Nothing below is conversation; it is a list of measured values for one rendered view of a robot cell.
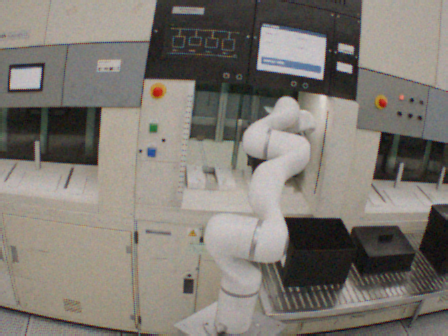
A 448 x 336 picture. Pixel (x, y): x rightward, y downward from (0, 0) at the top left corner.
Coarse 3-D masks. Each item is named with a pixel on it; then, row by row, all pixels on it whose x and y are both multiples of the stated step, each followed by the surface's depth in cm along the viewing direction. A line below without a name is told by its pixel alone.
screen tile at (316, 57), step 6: (300, 36) 190; (300, 42) 191; (306, 42) 191; (312, 42) 191; (318, 48) 192; (300, 54) 193; (306, 54) 193; (312, 54) 193; (318, 54) 193; (306, 60) 194; (312, 60) 194; (318, 60) 194
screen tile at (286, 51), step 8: (264, 32) 188; (272, 32) 188; (280, 32) 188; (272, 40) 189; (280, 40) 190; (288, 40) 190; (264, 48) 190; (272, 48) 191; (280, 48) 191; (288, 48) 191; (288, 56) 193
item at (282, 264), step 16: (288, 224) 202; (304, 224) 202; (320, 224) 203; (336, 224) 204; (304, 240) 205; (320, 240) 206; (336, 240) 205; (352, 240) 185; (288, 256) 180; (304, 256) 176; (320, 256) 177; (336, 256) 178; (352, 256) 179; (288, 272) 179; (304, 272) 179; (320, 272) 180; (336, 272) 181
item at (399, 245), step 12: (360, 228) 211; (372, 228) 212; (384, 228) 212; (396, 228) 213; (360, 240) 200; (372, 240) 200; (384, 240) 201; (396, 240) 201; (360, 252) 197; (372, 252) 190; (384, 252) 190; (396, 252) 191; (408, 252) 191; (360, 264) 195; (372, 264) 189; (384, 264) 190; (396, 264) 191; (408, 264) 192
